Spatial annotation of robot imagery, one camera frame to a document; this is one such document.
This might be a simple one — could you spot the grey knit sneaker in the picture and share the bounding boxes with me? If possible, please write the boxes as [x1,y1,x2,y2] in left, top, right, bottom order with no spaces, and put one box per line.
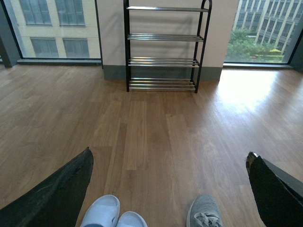
[186,194,223,227]

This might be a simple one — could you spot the light blue slipper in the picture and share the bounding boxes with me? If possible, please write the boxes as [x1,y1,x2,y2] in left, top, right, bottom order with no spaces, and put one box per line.
[80,195,120,227]
[116,211,147,227]

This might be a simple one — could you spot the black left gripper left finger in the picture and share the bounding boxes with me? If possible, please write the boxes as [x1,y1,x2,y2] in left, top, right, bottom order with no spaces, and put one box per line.
[0,148,94,227]

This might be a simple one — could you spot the black metal shoe rack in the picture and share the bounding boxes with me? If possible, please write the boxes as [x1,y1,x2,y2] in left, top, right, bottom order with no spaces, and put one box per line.
[123,0,213,93]

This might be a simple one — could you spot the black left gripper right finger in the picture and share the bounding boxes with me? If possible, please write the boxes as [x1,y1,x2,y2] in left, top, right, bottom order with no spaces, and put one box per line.
[246,152,303,227]

